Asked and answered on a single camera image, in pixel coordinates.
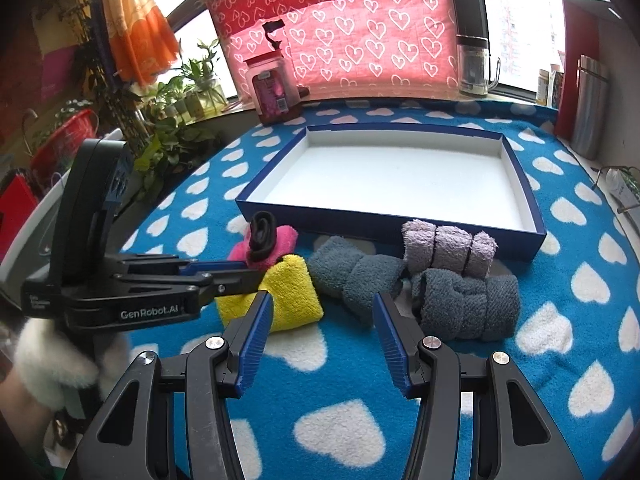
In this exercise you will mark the red heart pattern cloth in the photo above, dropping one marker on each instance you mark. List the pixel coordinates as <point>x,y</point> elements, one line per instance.
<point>346,47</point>

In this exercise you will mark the dark grey towel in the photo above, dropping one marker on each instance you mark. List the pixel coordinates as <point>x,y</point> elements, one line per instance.
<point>451,306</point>

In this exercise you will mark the red board panel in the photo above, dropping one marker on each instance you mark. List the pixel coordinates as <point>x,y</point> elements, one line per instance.
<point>581,37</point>

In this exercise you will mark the eyeglasses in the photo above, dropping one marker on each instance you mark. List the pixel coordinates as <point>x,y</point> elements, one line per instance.
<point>622,182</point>

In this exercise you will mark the orange hanging cloth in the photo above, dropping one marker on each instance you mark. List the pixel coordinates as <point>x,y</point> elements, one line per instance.
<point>142,43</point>

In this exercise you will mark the glass jar black lid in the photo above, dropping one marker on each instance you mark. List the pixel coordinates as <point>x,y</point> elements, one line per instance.
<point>474,63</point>

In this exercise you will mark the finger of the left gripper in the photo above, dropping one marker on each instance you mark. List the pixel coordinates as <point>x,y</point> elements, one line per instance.
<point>196,266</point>
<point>229,283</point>

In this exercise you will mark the steel thermos flask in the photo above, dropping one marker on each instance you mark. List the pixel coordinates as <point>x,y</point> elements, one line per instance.
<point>592,86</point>

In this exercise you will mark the green potted plants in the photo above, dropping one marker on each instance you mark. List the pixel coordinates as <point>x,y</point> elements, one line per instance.
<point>164,144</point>

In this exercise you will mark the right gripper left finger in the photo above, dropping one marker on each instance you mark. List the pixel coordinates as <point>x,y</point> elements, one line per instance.
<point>132,436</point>

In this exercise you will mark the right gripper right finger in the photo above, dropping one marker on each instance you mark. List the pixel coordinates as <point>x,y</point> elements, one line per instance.
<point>514,436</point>

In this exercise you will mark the blue white shallow box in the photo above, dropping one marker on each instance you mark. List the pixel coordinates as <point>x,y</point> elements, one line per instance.
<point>366,180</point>

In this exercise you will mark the pink lidded plastic jar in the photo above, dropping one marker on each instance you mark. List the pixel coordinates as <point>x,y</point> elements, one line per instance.
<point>273,88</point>

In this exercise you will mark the white green packet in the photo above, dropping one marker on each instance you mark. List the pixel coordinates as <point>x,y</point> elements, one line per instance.
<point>633,217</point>

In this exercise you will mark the left hand white glove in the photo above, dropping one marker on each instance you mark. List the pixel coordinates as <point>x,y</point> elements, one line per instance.
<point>48,362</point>

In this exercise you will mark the lilac towel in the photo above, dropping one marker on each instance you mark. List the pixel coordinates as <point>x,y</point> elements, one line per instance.
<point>448,248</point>

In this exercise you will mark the black phone stand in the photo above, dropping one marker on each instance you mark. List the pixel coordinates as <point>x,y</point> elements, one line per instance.
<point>270,28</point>

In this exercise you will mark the yellow towel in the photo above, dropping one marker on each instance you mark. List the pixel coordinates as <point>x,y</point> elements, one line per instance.
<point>295,301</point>

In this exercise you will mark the teal grey towel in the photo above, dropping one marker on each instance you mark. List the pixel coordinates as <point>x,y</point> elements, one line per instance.
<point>342,271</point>

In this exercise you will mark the pink towel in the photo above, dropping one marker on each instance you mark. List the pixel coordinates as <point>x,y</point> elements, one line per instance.
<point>265,242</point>

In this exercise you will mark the red basket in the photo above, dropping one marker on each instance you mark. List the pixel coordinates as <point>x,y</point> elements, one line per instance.
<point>55,155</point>

